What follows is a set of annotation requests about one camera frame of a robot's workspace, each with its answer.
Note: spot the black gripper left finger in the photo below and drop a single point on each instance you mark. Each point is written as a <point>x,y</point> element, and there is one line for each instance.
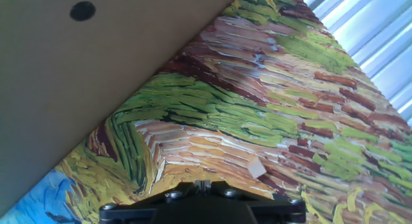
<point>135,214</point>

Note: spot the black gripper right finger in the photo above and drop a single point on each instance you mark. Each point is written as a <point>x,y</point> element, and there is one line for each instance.
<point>280,214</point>

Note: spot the brown cardboard box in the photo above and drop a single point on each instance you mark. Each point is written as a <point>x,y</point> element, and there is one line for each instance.
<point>80,72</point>

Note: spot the small wooden cube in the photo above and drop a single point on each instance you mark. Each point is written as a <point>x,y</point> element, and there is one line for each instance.
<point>256,167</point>

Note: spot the painting print cloth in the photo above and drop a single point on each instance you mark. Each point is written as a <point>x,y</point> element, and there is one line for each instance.
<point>257,105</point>

